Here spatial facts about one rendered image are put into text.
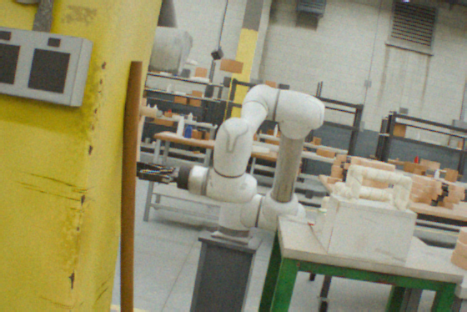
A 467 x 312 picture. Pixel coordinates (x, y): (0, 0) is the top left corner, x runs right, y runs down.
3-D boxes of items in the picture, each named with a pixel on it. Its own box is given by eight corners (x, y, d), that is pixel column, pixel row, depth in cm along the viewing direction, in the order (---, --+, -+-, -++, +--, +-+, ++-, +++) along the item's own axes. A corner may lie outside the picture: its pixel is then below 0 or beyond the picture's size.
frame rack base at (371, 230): (326, 254, 164) (338, 200, 163) (318, 242, 179) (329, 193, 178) (405, 265, 166) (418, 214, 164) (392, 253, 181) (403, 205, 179)
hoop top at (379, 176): (354, 177, 163) (356, 167, 163) (352, 176, 167) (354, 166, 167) (412, 188, 164) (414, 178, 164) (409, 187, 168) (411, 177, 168)
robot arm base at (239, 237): (209, 228, 273) (212, 217, 272) (253, 238, 269) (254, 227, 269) (202, 235, 255) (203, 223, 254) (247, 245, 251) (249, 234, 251)
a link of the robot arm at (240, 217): (220, 219, 270) (228, 177, 268) (256, 227, 268) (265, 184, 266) (214, 226, 254) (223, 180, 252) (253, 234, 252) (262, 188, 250)
